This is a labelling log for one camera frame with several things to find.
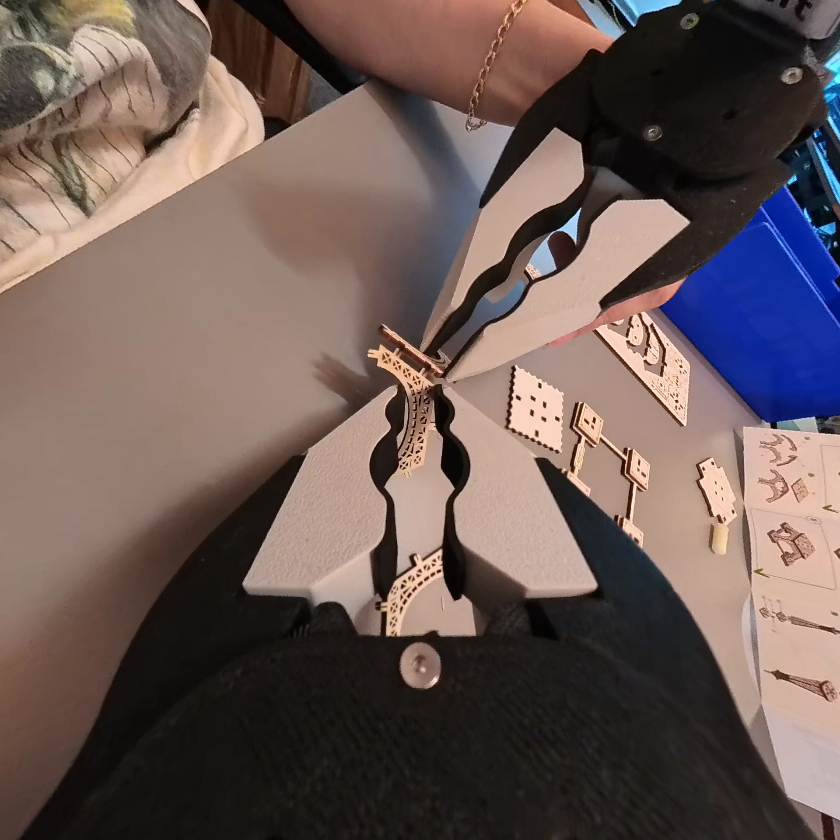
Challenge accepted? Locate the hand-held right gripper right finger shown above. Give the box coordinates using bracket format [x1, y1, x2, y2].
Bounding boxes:
[433, 386, 599, 627]

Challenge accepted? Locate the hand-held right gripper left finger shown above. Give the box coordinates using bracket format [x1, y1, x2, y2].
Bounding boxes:
[243, 386, 401, 636]

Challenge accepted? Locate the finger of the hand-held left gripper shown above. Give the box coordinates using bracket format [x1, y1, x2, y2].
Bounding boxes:
[419, 128, 586, 358]
[440, 167, 691, 383]

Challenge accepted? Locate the wooden lattice arch piece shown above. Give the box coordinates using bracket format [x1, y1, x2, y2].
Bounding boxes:
[375, 550, 448, 637]
[378, 323, 454, 378]

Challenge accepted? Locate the narrow wooden lattice strip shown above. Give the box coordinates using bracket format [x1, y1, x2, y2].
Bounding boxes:
[366, 346, 437, 479]

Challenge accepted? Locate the grey desk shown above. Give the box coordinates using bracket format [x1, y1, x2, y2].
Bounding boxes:
[0, 82, 788, 840]

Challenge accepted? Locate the person's left hand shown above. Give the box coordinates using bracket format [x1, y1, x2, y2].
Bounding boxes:
[546, 231, 683, 349]

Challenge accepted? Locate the square wooden plate with holes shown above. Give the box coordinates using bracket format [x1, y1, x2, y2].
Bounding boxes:
[504, 365, 567, 455]

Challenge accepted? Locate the wooden puzzle parts sheet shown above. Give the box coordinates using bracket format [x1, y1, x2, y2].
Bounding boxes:
[592, 310, 692, 427]

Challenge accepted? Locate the blue plastic bin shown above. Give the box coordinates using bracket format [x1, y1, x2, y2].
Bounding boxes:
[659, 184, 840, 424]

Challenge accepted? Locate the small cross-shaped wooden plate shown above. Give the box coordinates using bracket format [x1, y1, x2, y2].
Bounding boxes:
[696, 457, 740, 527]

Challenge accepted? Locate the brown wooden furniture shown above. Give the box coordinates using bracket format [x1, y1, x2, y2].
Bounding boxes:
[209, 0, 312, 126]

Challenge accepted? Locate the paper instruction sheet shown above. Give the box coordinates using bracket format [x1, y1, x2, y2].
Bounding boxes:
[740, 425, 840, 821]

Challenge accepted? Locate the cream printed hoodie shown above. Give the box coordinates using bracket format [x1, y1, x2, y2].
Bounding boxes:
[0, 0, 266, 293]

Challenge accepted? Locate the wooden frame with four squares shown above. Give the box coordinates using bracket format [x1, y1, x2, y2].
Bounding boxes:
[563, 400, 652, 547]

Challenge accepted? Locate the gold chain bracelet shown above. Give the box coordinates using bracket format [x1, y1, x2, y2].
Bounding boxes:
[465, 0, 531, 132]

